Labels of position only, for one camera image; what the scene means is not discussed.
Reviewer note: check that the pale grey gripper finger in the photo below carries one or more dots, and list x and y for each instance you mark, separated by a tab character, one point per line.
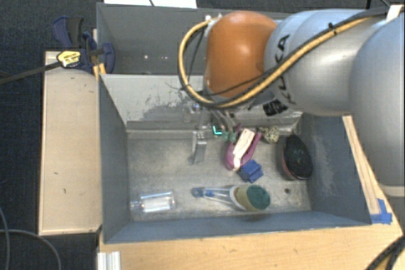
202	151
193	148

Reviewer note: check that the grey metal bin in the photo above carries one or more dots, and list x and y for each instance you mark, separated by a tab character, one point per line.
158	164

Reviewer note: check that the purple and white toy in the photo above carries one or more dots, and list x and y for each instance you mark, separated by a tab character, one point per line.
242	148

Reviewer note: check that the blue toy block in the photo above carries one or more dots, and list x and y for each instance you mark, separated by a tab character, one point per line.
250	171

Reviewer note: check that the clear plastic bottle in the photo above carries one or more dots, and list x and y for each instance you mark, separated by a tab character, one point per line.
155	202

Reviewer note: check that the speckled yellow and black lump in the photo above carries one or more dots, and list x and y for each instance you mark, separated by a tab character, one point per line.
269	135

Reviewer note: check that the black and red-brown round disc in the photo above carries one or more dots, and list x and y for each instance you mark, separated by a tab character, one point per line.
297	158

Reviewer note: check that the pale wood flat board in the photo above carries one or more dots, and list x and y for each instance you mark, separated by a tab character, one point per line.
69	142

